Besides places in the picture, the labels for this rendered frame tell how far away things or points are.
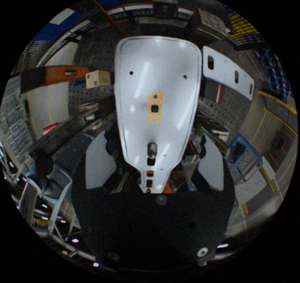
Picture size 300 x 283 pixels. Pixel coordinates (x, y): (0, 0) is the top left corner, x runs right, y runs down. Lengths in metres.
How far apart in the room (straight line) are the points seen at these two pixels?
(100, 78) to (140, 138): 0.20
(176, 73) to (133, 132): 0.20
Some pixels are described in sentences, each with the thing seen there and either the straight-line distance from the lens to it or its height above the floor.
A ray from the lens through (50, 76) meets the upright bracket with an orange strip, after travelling 0.16.
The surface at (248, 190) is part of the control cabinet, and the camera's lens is 8.23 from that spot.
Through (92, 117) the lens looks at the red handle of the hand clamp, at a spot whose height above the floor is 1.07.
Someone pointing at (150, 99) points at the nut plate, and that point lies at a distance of 0.22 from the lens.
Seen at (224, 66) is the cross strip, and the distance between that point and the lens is 0.32.
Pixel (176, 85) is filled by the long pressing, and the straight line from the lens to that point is 0.22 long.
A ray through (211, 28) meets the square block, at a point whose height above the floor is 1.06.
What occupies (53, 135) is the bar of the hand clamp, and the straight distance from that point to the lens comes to 0.15.
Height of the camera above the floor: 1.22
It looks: 58 degrees down
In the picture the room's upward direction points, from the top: 175 degrees counter-clockwise
